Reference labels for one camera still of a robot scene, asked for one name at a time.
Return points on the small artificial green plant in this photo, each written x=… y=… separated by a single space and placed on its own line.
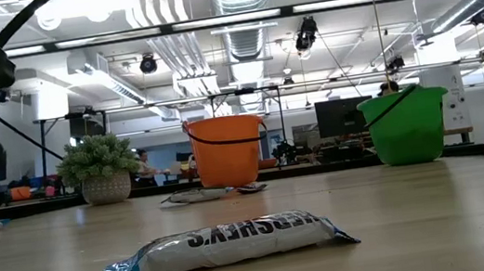
x=98 y=164

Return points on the black aluminium rig frame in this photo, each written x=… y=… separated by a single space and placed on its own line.
x=321 y=168

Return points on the orange plastic bucket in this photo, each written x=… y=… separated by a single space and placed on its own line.
x=226 y=156

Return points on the black ceiling spotlight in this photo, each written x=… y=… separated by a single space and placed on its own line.
x=306 y=33
x=395 y=63
x=481 y=16
x=2 y=97
x=148 y=64

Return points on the small brown candy bar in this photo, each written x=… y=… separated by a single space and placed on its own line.
x=252 y=188

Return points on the small orange bin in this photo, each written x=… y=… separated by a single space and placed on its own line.
x=20 y=193

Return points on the black computer monitor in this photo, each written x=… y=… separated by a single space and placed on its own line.
x=343 y=117

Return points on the distant black rig frame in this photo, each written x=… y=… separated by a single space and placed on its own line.
x=45 y=166

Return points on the person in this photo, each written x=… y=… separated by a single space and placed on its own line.
x=388 y=87
x=145 y=167

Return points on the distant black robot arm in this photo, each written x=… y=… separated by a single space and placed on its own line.
x=288 y=152

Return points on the green plastic bucket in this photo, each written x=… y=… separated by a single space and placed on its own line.
x=408 y=132

